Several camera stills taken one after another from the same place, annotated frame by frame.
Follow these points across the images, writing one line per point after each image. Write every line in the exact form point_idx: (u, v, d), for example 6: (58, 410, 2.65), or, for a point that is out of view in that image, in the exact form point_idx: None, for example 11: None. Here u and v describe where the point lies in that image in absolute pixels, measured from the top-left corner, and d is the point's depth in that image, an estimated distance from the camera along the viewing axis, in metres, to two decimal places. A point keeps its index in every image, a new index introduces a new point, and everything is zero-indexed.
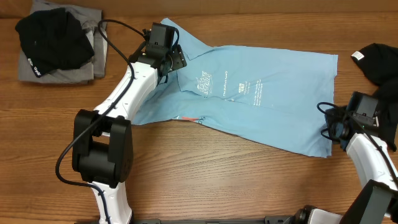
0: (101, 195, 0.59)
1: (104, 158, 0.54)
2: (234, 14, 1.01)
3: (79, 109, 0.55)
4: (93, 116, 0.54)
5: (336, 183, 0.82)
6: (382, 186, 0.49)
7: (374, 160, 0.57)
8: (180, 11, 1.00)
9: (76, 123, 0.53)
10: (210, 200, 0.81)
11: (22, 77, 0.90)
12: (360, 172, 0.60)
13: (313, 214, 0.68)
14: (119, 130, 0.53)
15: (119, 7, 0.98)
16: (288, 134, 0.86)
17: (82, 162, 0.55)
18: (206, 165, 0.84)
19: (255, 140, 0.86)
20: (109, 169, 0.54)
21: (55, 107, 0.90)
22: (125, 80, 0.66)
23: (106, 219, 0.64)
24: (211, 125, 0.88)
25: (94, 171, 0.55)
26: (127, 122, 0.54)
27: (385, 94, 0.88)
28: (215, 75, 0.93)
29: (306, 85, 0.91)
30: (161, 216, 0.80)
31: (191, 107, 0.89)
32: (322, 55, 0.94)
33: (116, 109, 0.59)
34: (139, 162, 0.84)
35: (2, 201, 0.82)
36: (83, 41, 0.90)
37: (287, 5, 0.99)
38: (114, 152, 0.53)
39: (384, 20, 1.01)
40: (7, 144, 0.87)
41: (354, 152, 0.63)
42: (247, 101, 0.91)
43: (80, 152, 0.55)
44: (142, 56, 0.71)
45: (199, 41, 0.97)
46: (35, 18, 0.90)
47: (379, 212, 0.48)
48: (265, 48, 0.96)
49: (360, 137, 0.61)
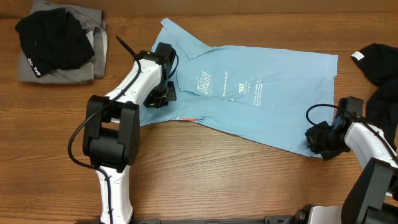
0: (107, 180, 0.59)
1: (113, 141, 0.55)
2: (235, 14, 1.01)
3: (92, 95, 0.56)
4: (105, 100, 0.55)
5: (336, 183, 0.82)
6: (384, 163, 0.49)
7: (372, 143, 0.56)
8: (180, 11, 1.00)
9: (87, 107, 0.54)
10: (211, 200, 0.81)
11: (22, 77, 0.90)
12: (360, 157, 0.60)
13: (313, 211, 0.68)
14: (128, 112, 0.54)
15: (119, 7, 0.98)
16: (288, 134, 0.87)
17: (92, 144, 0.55)
18: (206, 165, 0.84)
19: (255, 140, 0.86)
20: (118, 152, 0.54)
21: (55, 107, 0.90)
22: (132, 73, 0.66)
23: (108, 211, 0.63)
24: (211, 125, 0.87)
25: (103, 154, 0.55)
26: (136, 106, 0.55)
27: (385, 93, 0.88)
28: (215, 76, 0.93)
29: (306, 85, 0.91)
30: (161, 216, 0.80)
31: (190, 107, 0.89)
32: (322, 55, 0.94)
33: (125, 96, 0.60)
34: (138, 162, 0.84)
35: (2, 201, 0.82)
36: (83, 40, 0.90)
37: (287, 5, 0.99)
38: (124, 132, 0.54)
39: (384, 20, 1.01)
40: (7, 144, 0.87)
41: (351, 139, 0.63)
42: (247, 101, 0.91)
43: (91, 134, 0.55)
44: (146, 55, 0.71)
45: (199, 41, 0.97)
46: (35, 18, 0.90)
47: (381, 190, 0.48)
48: (265, 48, 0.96)
49: (357, 126, 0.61)
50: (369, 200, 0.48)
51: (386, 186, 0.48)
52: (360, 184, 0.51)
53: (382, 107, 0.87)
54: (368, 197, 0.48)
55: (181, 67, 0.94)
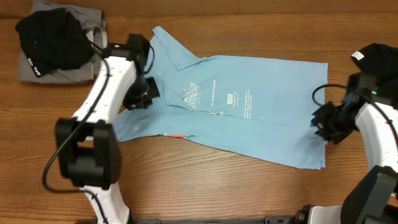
0: (95, 198, 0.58)
1: (92, 163, 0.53)
2: (234, 14, 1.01)
3: (58, 119, 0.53)
4: (73, 124, 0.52)
5: (336, 183, 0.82)
6: (388, 172, 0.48)
7: (383, 137, 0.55)
8: (180, 11, 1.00)
9: (56, 134, 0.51)
10: (210, 200, 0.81)
11: (22, 78, 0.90)
12: (367, 146, 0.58)
13: (312, 212, 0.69)
14: (101, 134, 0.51)
15: (119, 7, 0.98)
16: (280, 145, 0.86)
17: (71, 168, 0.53)
18: (206, 165, 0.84)
19: (245, 154, 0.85)
20: (99, 173, 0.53)
21: (55, 106, 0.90)
22: (101, 79, 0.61)
23: (104, 221, 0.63)
24: (199, 140, 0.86)
25: (84, 177, 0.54)
26: (108, 126, 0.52)
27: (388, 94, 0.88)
28: (203, 87, 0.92)
29: (297, 98, 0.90)
30: (161, 216, 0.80)
31: (177, 124, 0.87)
32: (312, 63, 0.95)
33: (96, 112, 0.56)
34: (138, 161, 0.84)
35: (2, 201, 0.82)
36: (83, 41, 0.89)
37: (287, 5, 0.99)
38: (100, 156, 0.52)
39: (384, 20, 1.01)
40: (7, 144, 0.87)
41: (362, 121, 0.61)
42: (236, 114, 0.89)
43: (66, 159, 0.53)
44: (114, 50, 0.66)
45: (188, 51, 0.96)
46: (35, 18, 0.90)
47: (383, 197, 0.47)
48: (252, 58, 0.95)
49: (370, 109, 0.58)
50: (369, 207, 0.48)
51: (388, 194, 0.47)
52: (362, 189, 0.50)
53: None
54: (370, 205, 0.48)
55: (168, 78, 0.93)
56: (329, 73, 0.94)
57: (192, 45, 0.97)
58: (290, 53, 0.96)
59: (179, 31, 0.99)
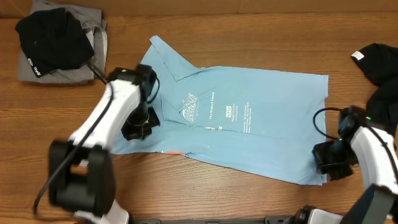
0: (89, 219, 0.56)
1: (83, 190, 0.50)
2: (235, 14, 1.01)
3: (53, 140, 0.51)
4: (69, 146, 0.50)
5: (336, 182, 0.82)
6: (385, 190, 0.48)
7: (379, 159, 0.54)
8: (180, 11, 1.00)
9: (50, 156, 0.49)
10: (211, 200, 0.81)
11: (22, 77, 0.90)
12: (364, 167, 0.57)
13: (313, 215, 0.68)
14: (96, 161, 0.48)
15: (119, 7, 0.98)
16: (280, 159, 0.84)
17: (60, 195, 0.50)
18: (206, 165, 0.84)
19: (245, 170, 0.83)
20: (89, 205, 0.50)
21: (55, 107, 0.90)
22: (104, 101, 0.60)
23: None
24: (199, 157, 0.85)
25: (73, 206, 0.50)
26: (105, 150, 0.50)
27: (385, 94, 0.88)
28: (202, 98, 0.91)
29: (297, 111, 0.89)
30: (161, 216, 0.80)
31: (175, 140, 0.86)
32: (313, 75, 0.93)
33: (94, 135, 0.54)
34: (139, 162, 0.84)
35: (2, 201, 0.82)
36: (83, 41, 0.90)
37: (287, 5, 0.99)
38: (93, 182, 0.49)
39: (384, 20, 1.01)
40: (8, 144, 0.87)
41: (358, 146, 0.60)
42: (236, 129, 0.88)
43: (56, 185, 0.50)
44: (120, 74, 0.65)
45: (186, 61, 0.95)
46: (35, 18, 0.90)
47: (380, 216, 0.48)
48: (250, 68, 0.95)
49: (365, 132, 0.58)
50: None
51: (385, 214, 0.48)
52: (359, 208, 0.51)
53: (382, 108, 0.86)
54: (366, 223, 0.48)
55: (167, 89, 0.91)
56: (328, 73, 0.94)
57: (192, 45, 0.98)
58: (289, 53, 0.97)
59: (179, 31, 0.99)
